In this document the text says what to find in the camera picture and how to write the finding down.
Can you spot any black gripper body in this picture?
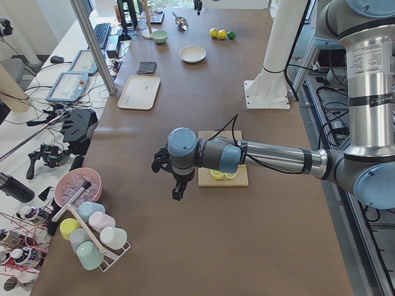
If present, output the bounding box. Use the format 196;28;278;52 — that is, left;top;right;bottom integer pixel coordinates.
151;147;173;173

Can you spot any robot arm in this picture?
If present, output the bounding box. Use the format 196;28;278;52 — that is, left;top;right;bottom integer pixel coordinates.
151;1;394;210

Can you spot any cream rabbit tray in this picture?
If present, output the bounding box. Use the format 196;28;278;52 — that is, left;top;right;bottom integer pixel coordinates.
117;75;160;110

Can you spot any wooden cutting board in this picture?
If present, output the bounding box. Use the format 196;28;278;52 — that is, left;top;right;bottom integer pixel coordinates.
197;130;249;187

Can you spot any lemon slice near board edge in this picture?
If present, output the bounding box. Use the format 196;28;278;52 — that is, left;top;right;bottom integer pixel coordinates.
210;170;225;180

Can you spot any metal muddler tool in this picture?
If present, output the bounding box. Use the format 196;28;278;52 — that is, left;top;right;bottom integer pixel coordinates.
51;181;91;223

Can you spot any pink cup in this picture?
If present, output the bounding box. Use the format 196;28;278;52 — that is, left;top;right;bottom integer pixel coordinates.
88;211;116;233

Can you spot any light blue cup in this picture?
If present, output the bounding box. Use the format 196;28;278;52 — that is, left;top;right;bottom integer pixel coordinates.
78;202;106;221

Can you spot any pink bowl with ice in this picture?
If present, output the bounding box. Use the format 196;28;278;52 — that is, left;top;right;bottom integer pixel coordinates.
54;167;103;208

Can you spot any grey folded cloth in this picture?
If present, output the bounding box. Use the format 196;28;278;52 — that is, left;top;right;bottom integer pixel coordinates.
137;61;157;74

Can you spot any mint green cup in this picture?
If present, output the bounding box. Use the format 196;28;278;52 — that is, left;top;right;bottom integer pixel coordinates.
76;241;104;270

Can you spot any grey blue cup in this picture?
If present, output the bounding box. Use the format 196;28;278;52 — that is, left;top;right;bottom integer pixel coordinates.
69;228;91;253

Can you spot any cream round plate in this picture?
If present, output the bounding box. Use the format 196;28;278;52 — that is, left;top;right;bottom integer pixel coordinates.
179;46;206;64

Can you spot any yellow cup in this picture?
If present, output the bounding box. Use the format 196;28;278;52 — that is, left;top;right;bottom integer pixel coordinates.
59;218;81;241

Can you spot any near teach pendant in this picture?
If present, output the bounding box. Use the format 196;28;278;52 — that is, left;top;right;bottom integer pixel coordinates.
46;72;89;103

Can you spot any teach pendant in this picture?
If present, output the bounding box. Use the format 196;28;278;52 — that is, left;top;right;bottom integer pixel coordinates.
46;72;89;103
69;50;98;76

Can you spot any green bowl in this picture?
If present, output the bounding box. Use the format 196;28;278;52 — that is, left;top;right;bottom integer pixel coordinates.
151;30;168;44

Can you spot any far teach pendant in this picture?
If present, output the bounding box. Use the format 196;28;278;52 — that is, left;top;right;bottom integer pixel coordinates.
69;50;98;76

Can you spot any wooden cup stand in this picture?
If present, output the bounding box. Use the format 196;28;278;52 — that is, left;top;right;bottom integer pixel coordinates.
139;0;152;39

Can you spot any yellow lemon outer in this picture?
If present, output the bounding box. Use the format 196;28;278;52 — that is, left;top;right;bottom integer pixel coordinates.
209;28;218;38

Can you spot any yellow lemon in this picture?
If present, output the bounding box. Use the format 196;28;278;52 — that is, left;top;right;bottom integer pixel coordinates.
217;30;227;39
209;28;218;38

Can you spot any metal scoop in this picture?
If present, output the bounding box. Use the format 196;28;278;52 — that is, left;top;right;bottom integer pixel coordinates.
172;12;189;31

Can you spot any yellow lemon middle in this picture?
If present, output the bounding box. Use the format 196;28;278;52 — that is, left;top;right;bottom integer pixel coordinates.
217;30;227;39

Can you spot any green lime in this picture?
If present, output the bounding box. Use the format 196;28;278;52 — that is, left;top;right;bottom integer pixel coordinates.
227;31;236;40

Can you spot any black keyboard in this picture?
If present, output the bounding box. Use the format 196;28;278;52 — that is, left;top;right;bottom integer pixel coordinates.
94;23;111;49

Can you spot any black thermos bottle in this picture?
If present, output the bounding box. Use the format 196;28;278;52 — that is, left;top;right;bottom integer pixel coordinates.
1;172;35;203

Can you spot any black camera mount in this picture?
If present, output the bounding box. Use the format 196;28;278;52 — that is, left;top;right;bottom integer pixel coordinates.
60;109;98;155

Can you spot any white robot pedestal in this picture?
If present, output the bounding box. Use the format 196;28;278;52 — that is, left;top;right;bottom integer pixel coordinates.
244;0;310;109

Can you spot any aluminium frame post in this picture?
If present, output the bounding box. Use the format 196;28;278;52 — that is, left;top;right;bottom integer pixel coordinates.
70;0;116;95

